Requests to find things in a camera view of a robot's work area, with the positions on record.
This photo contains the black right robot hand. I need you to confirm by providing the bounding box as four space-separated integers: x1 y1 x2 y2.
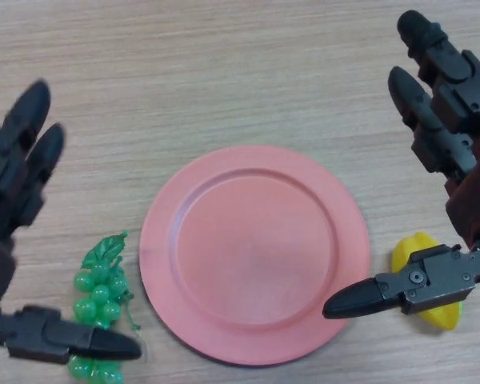
322 10 480 320

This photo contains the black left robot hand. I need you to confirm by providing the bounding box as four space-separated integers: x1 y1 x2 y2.
0 79 142 365

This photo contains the green grape bunch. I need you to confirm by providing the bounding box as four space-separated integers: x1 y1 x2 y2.
66 230 142 384

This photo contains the pink round plate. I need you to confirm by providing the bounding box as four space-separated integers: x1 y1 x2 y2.
138 144 371 366

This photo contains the yellow starfruit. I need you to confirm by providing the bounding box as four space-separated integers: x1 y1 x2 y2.
391 232 463 331

